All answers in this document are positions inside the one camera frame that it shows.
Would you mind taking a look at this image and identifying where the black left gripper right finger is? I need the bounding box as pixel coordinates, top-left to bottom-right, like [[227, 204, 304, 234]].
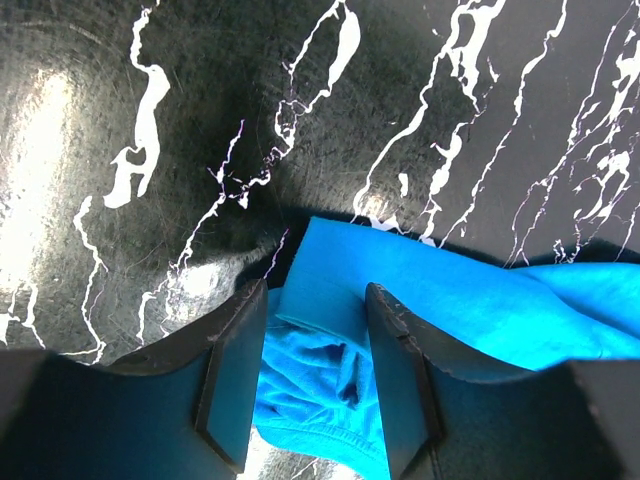
[[366, 283, 639, 479]]

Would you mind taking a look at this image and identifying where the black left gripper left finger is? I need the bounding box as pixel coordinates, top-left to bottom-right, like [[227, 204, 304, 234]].
[[1, 280, 268, 479]]

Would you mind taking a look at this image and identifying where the blue t shirt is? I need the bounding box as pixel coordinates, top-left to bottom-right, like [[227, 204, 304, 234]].
[[253, 218, 639, 479]]

